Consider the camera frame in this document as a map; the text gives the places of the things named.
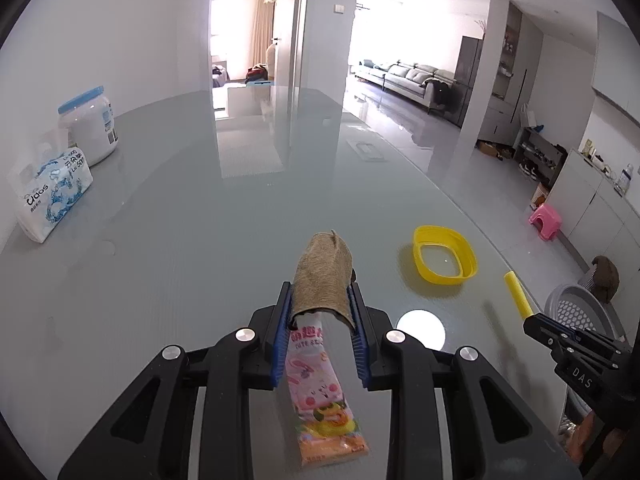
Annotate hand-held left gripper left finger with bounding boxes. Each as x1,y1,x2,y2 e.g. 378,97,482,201
57,281,292,480

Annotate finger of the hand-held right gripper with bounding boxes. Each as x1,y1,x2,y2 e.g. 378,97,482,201
523,316,571,363
535,312,626,353

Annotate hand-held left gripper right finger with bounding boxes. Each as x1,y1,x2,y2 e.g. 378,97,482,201
347,282,583,480

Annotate grey perforated plastic basket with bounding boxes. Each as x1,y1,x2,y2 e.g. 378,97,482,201
544,282,628,453

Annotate yellow foam tube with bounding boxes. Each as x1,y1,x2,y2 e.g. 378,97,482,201
504,270,534,320

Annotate pink snack packet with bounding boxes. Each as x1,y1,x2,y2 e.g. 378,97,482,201
285,310,373,466

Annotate person's right hand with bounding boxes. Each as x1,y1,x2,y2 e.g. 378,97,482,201
567,410,628,463

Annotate white round lid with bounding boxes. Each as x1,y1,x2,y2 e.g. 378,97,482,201
396,310,446,352

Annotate yellow plastic container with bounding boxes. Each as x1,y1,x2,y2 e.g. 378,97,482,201
412,225,478,287

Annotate pink plastic stool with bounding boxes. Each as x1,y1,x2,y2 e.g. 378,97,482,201
529,204,561,243

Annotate grey lower cabinets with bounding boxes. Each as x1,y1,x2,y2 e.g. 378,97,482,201
547,147,640,281

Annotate grey cabinets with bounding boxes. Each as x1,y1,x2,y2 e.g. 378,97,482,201
592,12,640,121
547,147,640,281

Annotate grey shoe rack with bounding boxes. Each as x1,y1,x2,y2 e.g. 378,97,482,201
515,127,568,183

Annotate brown cardboard box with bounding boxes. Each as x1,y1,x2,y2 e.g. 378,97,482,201
477,140,516,161

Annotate tall grey shelf cabinet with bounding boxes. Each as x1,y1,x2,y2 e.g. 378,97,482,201
477,2,527,143

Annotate dark grey refrigerator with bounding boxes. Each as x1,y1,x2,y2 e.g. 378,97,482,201
455,36,483,128

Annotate grey sofa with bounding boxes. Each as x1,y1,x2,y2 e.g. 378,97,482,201
356,59,458,111

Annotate blue white tissue pack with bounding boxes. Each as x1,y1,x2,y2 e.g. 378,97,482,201
7,142,95,243

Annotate grey upper cabinets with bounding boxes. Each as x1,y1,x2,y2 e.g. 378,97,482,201
592,12,640,121

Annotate white jar with blue lid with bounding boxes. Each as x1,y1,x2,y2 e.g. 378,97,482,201
57,86,120,167

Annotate beige curtain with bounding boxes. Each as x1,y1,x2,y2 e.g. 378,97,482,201
250,0,276,68

